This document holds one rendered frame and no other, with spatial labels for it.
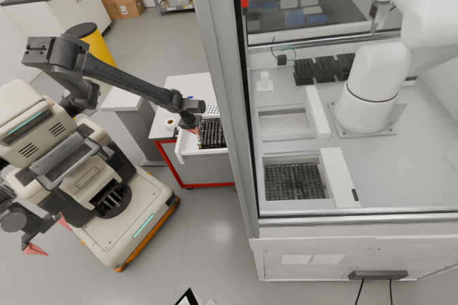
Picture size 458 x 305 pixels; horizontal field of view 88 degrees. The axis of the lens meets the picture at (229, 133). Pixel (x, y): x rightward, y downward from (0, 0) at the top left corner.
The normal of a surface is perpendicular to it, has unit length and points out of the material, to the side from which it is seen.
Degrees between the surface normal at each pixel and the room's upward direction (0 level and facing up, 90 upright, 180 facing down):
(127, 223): 0
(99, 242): 0
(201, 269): 0
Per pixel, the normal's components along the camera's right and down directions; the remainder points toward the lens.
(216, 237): -0.13, -0.64
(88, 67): 0.82, -0.02
